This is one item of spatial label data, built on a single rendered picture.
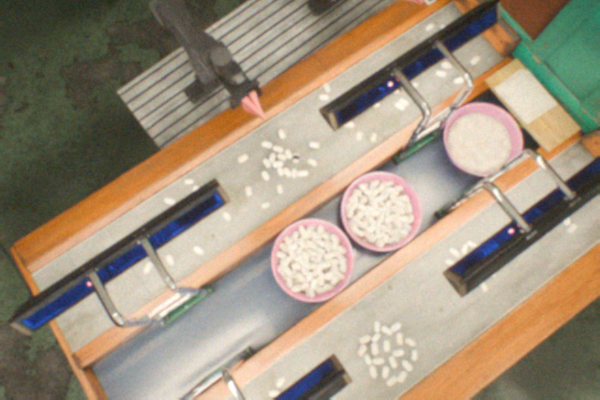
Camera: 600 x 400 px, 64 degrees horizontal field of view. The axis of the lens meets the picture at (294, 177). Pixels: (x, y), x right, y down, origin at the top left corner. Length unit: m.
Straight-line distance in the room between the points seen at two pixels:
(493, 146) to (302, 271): 0.80
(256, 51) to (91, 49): 1.25
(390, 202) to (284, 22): 0.83
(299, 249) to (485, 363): 0.67
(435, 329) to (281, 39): 1.19
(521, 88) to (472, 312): 0.79
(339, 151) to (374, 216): 0.26
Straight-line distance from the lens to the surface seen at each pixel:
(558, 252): 1.80
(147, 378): 1.74
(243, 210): 1.63
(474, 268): 1.29
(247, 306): 1.66
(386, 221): 1.63
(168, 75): 1.95
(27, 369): 2.67
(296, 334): 1.56
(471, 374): 1.65
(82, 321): 1.74
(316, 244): 1.61
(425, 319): 1.63
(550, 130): 1.86
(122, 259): 1.33
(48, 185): 2.73
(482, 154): 1.78
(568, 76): 1.84
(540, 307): 1.73
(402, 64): 1.41
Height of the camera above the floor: 2.33
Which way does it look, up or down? 75 degrees down
